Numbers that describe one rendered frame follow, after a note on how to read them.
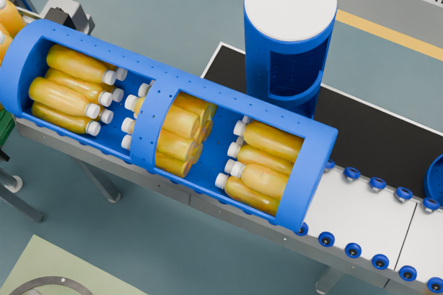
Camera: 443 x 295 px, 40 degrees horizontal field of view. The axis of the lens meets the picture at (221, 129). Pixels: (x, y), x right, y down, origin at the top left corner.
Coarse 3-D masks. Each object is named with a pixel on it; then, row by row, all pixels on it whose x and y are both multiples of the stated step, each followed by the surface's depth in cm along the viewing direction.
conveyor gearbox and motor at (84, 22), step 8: (56, 0) 209; (64, 0) 209; (72, 0) 209; (48, 8) 208; (64, 8) 207; (72, 8) 207; (80, 8) 209; (72, 16) 206; (80, 16) 212; (88, 16) 224; (80, 24) 214; (88, 24) 219; (88, 32) 226
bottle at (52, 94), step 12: (36, 84) 166; (48, 84) 166; (60, 84) 167; (36, 96) 166; (48, 96) 165; (60, 96) 164; (72, 96) 164; (84, 96) 166; (60, 108) 165; (72, 108) 164; (84, 108) 164
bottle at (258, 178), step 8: (240, 168) 156; (248, 168) 154; (256, 168) 154; (264, 168) 154; (240, 176) 156; (248, 176) 154; (256, 176) 153; (264, 176) 153; (272, 176) 153; (280, 176) 153; (288, 176) 154; (248, 184) 154; (256, 184) 153; (264, 184) 152; (272, 184) 152; (280, 184) 152; (264, 192) 153; (272, 192) 152; (280, 192) 152; (280, 200) 153
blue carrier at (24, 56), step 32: (32, 32) 161; (64, 32) 164; (32, 64) 172; (128, 64) 157; (160, 64) 161; (0, 96) 163; (160, 96) 151; (224, 96) 153; (160, 128) 151; (224, 128) 174; (288, 128) 147; (320, 128) 150; (128, 160) 160; (224, 160) 173; (320, 160) 143; (224, 192) 166; (288, 192) 144; (288, 224) 149
